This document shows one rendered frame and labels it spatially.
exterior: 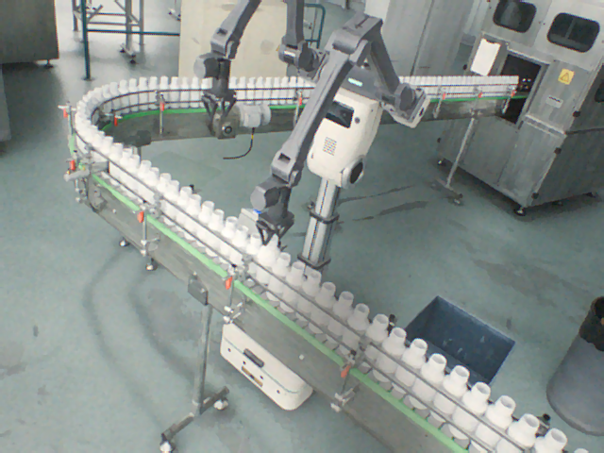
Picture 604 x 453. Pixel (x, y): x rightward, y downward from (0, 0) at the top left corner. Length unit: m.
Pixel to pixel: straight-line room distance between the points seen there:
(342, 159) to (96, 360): 1.60
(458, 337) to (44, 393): 1.85
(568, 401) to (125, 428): 2.25
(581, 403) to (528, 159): 2.51
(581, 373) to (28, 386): 2.71
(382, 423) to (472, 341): 0.59
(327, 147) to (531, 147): 3.17
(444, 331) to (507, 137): 3.31
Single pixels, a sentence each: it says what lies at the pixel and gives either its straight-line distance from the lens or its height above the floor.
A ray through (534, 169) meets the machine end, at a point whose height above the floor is 0.48.
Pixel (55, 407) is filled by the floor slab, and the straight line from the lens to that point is 2.57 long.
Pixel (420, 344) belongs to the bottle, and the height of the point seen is 1.15.
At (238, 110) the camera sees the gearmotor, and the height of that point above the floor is 1.02.
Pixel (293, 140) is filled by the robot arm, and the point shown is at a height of 1.52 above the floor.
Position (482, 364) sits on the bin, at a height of 0.78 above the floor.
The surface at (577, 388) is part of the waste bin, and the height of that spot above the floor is 0.24.
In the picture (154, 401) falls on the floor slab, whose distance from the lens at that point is 2.52.
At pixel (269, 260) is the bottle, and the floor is 1.14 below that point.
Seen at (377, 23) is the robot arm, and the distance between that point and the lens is 1.40.
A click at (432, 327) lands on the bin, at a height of 0.81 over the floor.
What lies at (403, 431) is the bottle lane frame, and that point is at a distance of 1.44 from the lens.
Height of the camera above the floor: 2.03
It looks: 32 degrees down
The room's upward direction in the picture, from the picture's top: 12 degrees clockwise
